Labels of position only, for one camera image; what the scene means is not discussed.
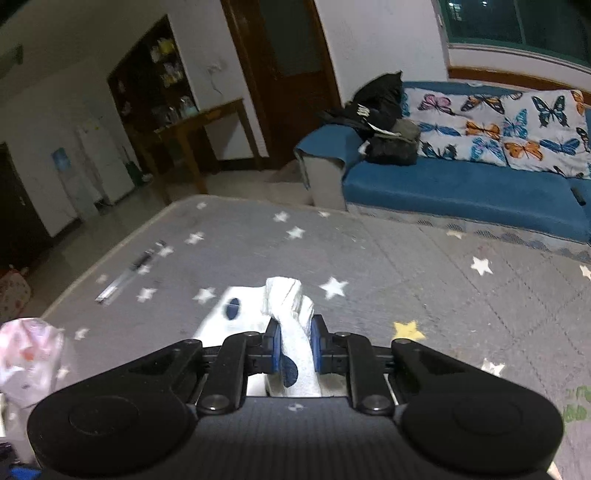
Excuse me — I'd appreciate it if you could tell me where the white navy-dotted garment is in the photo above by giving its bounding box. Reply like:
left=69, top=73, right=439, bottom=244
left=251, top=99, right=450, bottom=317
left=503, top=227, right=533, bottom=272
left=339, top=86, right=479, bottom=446
left=194, top=277, right=322, bottom=397

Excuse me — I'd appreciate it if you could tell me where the wooden side table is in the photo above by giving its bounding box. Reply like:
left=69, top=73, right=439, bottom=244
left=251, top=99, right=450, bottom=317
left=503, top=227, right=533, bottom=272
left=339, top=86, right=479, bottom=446
left=145, top=98, right=263, bottom=194

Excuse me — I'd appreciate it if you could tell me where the dark wooden door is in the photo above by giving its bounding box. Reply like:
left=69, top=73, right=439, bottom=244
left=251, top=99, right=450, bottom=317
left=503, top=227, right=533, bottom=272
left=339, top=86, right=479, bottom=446
left=221, top=0, right=342, bottom=169

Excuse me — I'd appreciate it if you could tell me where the dark clothes pile on sofa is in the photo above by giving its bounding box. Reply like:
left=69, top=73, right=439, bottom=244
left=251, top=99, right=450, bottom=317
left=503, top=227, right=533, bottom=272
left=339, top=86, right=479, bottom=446
left=359, top=119, right=421, bottom=167

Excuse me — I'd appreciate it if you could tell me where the white tissue box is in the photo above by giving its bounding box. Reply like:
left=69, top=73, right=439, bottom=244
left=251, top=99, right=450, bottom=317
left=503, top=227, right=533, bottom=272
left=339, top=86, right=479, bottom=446
left=0, top=318, right=64, bottom=408

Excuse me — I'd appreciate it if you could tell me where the water dispenser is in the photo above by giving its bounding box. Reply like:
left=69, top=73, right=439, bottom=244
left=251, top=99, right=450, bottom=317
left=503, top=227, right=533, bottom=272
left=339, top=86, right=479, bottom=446
left=51, top=147, right=98, bottom=222

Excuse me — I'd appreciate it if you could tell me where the dark window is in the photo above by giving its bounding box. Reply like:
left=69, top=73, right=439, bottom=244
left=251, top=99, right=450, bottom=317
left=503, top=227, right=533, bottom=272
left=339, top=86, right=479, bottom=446
left=439, top=0, right=590, bottom=67

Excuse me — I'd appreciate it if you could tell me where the right butterfly pillow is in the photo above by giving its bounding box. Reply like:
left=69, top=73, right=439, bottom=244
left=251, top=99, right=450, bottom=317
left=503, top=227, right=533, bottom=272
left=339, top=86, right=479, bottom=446
left=501, top=90, right=590, bottom=179

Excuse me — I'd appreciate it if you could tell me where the black pen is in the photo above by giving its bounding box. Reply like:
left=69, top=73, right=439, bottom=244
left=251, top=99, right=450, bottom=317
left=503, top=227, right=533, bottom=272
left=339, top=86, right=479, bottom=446
left=95, top=240, right=167, bottom=306

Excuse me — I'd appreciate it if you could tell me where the grey star-pattern table cover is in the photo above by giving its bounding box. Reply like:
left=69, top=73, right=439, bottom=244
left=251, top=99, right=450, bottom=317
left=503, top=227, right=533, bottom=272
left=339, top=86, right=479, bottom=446
left=44, top=196, right=590, bottom=479

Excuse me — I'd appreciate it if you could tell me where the left butterfly pillow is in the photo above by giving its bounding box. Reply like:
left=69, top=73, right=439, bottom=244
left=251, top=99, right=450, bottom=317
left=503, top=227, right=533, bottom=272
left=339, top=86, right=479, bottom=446
left=402, top=88, right=507, bottom=167

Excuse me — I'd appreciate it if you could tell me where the black bag on sofa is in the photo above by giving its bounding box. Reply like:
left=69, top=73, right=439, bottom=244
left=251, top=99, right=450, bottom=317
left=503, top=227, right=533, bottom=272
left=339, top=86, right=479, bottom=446
left=345, top=71, right=404, bottom=130

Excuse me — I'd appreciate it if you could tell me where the butterfly pillow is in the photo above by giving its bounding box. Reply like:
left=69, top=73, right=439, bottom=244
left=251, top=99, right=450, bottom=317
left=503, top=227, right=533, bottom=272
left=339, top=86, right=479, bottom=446
left=501, top=90, right=590, bottom=179
left=402, top=88, right=507, bottom=167

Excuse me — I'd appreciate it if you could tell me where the white refrigerator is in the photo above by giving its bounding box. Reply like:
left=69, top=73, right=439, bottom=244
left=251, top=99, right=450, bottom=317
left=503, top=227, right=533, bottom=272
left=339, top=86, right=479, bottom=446
left=76, top=116, right=134, bottom=204

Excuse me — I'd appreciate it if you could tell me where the blue sofa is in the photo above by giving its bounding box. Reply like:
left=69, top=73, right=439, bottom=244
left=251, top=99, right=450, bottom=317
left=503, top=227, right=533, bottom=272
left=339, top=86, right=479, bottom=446
left=294, top=81, right=590, bottom=244

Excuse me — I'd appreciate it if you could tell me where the dark wall shelf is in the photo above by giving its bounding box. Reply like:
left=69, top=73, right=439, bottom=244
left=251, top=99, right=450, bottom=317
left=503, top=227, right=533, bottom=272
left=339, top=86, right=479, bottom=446
left=107, top=16, right=198, bottom=171

